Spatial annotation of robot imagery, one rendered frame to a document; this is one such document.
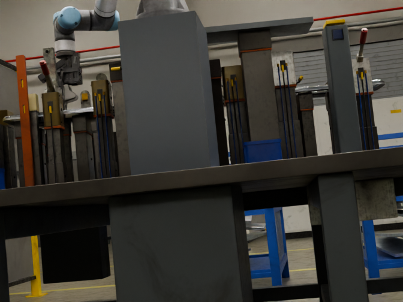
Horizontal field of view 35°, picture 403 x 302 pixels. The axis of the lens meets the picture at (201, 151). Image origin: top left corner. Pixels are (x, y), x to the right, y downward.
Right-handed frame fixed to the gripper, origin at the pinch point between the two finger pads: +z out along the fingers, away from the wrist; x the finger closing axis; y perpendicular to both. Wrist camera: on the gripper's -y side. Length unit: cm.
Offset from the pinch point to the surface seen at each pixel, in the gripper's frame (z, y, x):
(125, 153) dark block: 21.2, 25.0, -24.6
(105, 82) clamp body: -3.2, 19.5, -23.0
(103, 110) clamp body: 6.3, 18.3, -23.0
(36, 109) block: 2.8, -6.3, -14.2
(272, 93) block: 7, 73, -37
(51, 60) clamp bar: -13.5, 0.5, -16.8
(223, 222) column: 45, 54, -85
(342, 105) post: 13, 95, -37
